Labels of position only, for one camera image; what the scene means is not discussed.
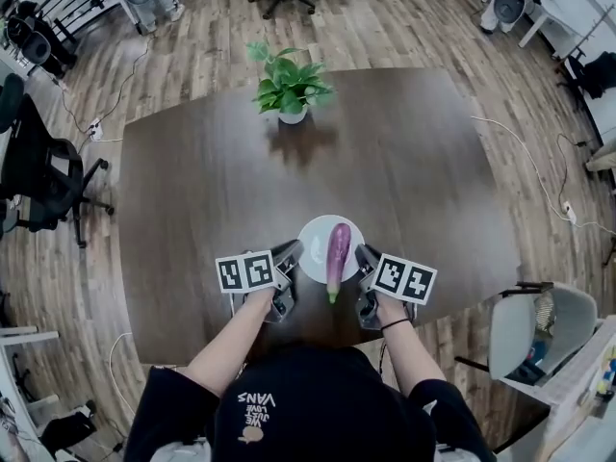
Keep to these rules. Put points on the person's black printed t-shirt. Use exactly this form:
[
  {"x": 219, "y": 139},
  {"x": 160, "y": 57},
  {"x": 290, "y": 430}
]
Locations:
[{"x": 313, "y": 392}]

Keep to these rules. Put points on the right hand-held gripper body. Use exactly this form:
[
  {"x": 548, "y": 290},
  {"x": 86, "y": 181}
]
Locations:
[{"x": 404, "y": 279}]

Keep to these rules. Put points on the white shelf unit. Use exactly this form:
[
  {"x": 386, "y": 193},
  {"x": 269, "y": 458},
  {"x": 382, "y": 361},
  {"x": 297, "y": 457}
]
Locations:
[{"x": 577, "y": 392}]

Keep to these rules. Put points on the person's right forearm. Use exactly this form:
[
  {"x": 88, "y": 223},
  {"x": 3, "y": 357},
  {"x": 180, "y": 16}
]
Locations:
[{"x": 409, "y": 354}]

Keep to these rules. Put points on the white furniture frame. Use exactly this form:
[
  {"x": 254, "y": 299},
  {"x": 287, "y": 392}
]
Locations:
[{"x": 19, "y": 335}]

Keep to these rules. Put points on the purple eggplant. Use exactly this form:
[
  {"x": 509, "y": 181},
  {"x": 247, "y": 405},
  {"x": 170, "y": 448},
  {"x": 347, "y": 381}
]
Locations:
[{"x": 338, "y": 253}]

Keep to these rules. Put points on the white power strip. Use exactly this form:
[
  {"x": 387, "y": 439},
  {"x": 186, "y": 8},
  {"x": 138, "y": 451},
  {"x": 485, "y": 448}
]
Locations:
[
  {"x": 569, "y": 210},
  {"x": 94, "y": 129}
]

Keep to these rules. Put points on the green potted plant white pot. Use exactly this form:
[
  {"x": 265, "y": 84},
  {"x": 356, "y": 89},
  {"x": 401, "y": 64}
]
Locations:
[{"x": 292, "y": 116}]

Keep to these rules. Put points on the grey shell chair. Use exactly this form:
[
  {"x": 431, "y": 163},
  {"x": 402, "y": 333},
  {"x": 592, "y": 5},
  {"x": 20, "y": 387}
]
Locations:
[{"x": 510, "y": 325}]

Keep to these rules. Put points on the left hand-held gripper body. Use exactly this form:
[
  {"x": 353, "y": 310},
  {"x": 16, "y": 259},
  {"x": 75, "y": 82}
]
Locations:
[{"x": 245, "y": 272}]

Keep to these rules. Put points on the person's left forearm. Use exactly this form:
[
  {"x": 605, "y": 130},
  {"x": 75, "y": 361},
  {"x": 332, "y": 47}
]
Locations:
[{"x": 226, "y": 349}]

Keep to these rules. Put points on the white desk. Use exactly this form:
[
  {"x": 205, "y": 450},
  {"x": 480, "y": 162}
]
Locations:
[{"x": 558, "y": 17}]

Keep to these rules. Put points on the white round plate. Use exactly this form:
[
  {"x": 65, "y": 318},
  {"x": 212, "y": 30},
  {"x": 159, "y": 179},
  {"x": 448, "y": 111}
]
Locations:
[{"x": 313, "y": 250}]

